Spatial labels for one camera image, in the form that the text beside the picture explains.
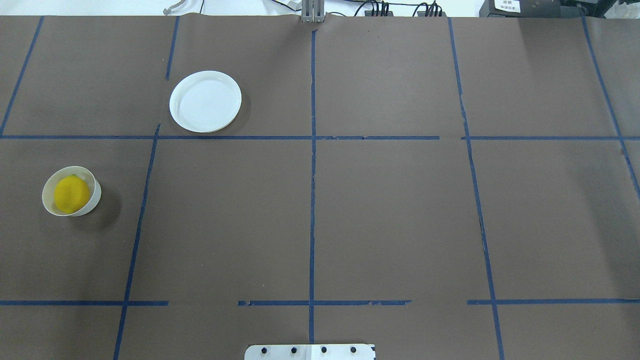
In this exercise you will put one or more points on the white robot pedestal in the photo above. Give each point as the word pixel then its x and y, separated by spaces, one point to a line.
pixel 339 351

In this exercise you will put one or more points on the white bowl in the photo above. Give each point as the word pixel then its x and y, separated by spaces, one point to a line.
pixel 47 195

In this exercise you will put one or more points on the aluminium frame post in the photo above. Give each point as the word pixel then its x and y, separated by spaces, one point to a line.
pixel 313 11

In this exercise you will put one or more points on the white plate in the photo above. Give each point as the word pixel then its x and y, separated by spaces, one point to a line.
pixel 205 101

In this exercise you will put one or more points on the black power box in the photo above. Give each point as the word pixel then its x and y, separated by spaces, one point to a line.
pixel 552 9

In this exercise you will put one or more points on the yellow lemon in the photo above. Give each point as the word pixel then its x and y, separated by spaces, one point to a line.
pixel 71 194

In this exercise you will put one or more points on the brown paper table cover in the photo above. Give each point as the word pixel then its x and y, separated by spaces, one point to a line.
pixel 441 188

